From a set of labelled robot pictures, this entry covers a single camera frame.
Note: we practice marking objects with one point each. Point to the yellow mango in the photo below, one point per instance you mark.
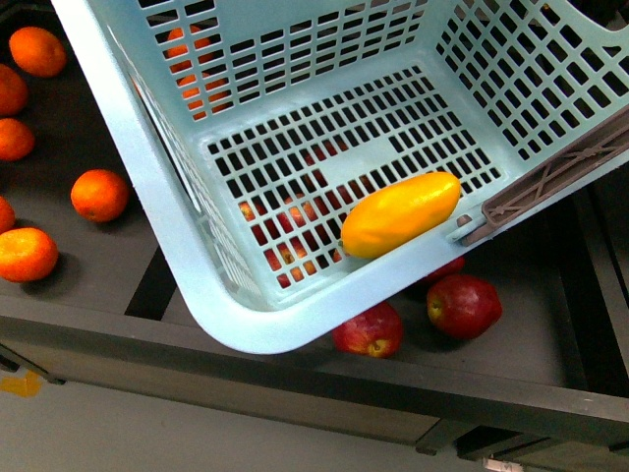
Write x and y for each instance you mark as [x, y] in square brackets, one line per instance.
[398, 213]

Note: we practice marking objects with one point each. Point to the light blue plastic basket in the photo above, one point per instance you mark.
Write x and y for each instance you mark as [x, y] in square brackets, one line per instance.
[251, 128]

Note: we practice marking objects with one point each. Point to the brown basket handle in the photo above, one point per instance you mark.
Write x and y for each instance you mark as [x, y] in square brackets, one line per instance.
[569, 166]

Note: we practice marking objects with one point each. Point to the red apple front left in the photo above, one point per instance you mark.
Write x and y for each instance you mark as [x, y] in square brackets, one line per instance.
[377, 332]

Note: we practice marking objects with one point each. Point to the red apple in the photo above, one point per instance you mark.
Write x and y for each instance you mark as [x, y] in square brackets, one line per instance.
[463, 306]
[377, 332]

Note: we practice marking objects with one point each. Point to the red apple front right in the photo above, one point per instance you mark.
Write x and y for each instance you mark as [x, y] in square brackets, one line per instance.
[463, 306]

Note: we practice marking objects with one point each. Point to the orange fruit isolated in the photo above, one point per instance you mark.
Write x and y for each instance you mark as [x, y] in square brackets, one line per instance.
[100, 195]

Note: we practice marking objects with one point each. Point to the wooden display stand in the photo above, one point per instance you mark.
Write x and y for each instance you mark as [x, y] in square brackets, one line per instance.
[547, 383]

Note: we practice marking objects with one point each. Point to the orange fruit bottom left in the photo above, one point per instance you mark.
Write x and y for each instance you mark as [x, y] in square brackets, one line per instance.
[27, 254]

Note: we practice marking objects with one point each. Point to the orange fruit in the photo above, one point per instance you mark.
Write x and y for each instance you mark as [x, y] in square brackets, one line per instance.
[38, 52]
[27, 254]

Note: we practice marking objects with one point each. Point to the orange fruit top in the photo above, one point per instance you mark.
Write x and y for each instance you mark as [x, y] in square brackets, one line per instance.
[38, 52]

